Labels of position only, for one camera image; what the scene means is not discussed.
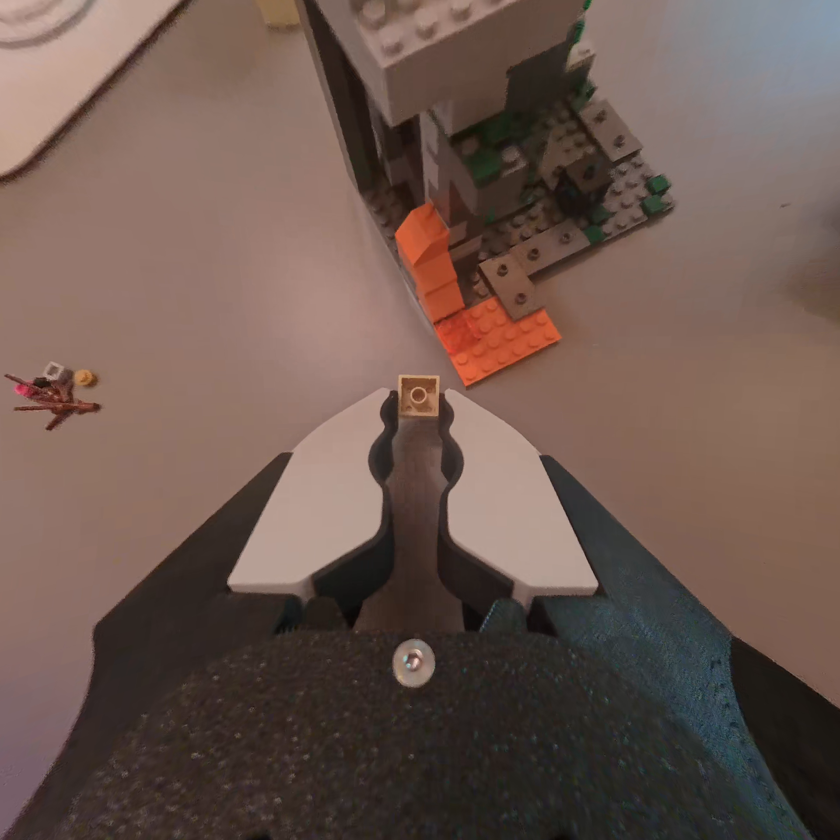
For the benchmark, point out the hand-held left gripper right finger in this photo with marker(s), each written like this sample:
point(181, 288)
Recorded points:
point(518, 518)

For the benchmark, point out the small pink toy piece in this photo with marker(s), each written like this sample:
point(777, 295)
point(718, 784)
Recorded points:
point(26, 392)

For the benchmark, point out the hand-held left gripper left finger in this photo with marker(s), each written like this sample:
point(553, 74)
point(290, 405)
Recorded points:
point(308, 512)

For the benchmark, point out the grey desk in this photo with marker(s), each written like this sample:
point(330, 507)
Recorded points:
point(197, 262)

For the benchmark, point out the yellow round toy stud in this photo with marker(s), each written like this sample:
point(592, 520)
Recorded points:
point(85, 378)

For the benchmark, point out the small grey square piece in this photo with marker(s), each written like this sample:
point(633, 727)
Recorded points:
point(64, 376)

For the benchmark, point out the toy brick building model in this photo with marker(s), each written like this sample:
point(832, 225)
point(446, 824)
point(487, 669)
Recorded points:
point(426, 79)

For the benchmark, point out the white flat board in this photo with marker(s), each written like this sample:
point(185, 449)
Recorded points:
point(65, 98)

